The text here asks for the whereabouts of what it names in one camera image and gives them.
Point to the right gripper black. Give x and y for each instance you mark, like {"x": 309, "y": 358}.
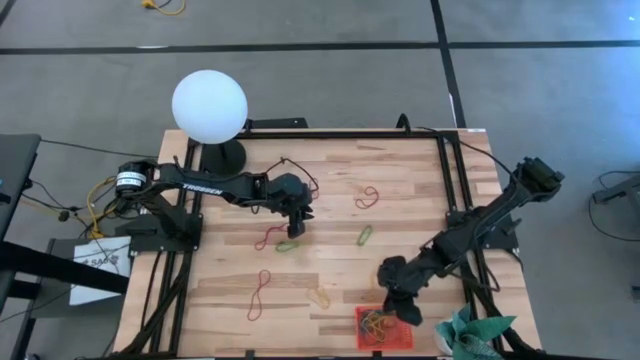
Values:
{"x": 405, "y": 280}

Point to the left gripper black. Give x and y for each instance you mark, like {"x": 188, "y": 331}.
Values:
{"x": 287, "y": 192}

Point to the red rubber band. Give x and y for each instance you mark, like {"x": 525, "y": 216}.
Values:
{"x": 369, "y": 198}
{"x": 270, "y": 234}
{"x": 258, "y": 295}
{"x": 316, "y": 192}

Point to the yellow rubber band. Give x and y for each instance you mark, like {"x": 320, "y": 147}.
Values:
{"x": 320, "y": 298}
{"x": 371, "y": 325}

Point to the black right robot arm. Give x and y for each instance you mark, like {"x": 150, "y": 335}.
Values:
{"x": 500, "y": 210}

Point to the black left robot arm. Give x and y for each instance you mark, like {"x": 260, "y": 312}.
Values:
{"x": 210, "y": 187}

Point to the orange plastic basket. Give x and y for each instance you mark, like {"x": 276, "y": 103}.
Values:
{"x": 400, "y": 340}

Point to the small white pot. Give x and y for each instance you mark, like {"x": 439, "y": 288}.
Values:
{"x": 440, "y": 345}

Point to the teal fabric plant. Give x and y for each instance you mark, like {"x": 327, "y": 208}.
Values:
{"x": 475, "y": 332}

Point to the white globe table lamp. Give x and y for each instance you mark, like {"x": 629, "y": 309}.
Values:
{"x": 210, "y": 105}

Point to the white paper sheet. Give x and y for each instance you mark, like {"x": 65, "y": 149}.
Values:
{"x": 92, "y": 295}

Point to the grey box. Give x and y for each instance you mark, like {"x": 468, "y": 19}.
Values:
{"x": 59, "y": 246}

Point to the black desk crossbar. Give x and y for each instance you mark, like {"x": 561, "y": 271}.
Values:
{"x": 60, "y": 267}

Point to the grey chair base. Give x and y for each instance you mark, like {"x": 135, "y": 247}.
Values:
{"x": 620, "y": 189}

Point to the grey desk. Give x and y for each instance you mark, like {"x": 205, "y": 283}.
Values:
{"x": 15, "y": 165}

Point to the black bracket plate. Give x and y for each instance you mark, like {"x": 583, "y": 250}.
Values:
{"x": 280, "y": 123}

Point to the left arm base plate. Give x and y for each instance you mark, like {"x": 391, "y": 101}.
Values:
{"x": 145, "y": 235}

